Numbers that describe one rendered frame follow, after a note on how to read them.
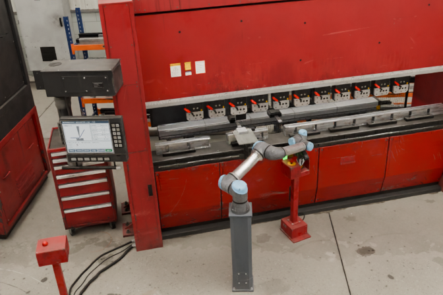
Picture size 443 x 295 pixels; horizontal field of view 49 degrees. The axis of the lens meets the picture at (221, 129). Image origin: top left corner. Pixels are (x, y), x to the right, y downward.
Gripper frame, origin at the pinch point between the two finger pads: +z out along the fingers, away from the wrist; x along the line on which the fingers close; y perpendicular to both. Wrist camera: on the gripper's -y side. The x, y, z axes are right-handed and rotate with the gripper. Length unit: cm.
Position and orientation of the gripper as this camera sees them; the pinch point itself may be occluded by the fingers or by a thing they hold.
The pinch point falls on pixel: (300, 165)
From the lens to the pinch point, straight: 443.8
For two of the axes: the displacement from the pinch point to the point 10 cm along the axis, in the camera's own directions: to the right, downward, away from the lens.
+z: 0.1, 8.6, 5.1
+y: -4.4, -4.6, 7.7
